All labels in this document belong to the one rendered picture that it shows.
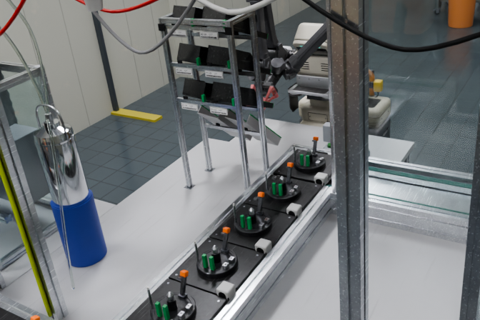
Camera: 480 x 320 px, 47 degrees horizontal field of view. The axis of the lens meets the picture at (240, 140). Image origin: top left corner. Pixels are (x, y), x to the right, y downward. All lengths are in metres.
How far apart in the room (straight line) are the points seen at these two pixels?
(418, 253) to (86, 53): 4.25
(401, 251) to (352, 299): 0.97
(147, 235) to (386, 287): 0.97
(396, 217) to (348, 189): 1.19
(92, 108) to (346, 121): 4.95
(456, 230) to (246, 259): 0.78
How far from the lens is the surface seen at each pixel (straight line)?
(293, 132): 2.99
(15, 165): 1.73
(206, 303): 1.77
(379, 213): 2.21
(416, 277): 2.01
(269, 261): 1.90
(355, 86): 0.91
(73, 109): 5.63
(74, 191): 2.07
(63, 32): 5.48
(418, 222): 2.18
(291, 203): 2.14
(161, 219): 2.39
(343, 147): 0.97
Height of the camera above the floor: 2.15
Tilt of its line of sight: 26 degrees down
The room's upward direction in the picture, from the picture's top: 7 degrees counter-clockwise
